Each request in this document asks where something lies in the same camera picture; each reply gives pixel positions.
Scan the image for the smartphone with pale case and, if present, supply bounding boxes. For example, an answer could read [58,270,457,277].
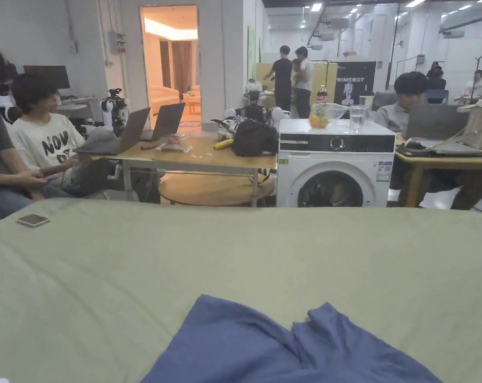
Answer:
[16,213,51,228]

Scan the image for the dark blue shirt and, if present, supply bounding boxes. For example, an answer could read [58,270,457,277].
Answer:
[140,294,443,383]

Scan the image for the bed with pale green sheet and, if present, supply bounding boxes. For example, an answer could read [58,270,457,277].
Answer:
[0,198,482,383]

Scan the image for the round wooden low table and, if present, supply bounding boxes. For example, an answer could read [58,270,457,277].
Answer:
[158,174,275,207]

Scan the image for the white humanoid robot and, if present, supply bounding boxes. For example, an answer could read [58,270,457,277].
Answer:
[101,88,129,133]

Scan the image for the wooden table with laptops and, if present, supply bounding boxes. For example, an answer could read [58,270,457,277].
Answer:
[73,102,281,208]

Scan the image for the black robot with white wheels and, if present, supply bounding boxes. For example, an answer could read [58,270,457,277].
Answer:
[224,79,292,128]

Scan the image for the white washing machine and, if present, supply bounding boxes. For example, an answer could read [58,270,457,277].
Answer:
[277,81,397,208]

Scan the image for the group of people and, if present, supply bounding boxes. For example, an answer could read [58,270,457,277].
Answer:
[426,60,482,105]
[263,45,315,120]

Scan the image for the black poster board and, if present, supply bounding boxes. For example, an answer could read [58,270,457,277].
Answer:
[334,61,377,108]

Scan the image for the wooden desk with laptop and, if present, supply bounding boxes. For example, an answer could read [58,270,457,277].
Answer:
[394,99,482,208]

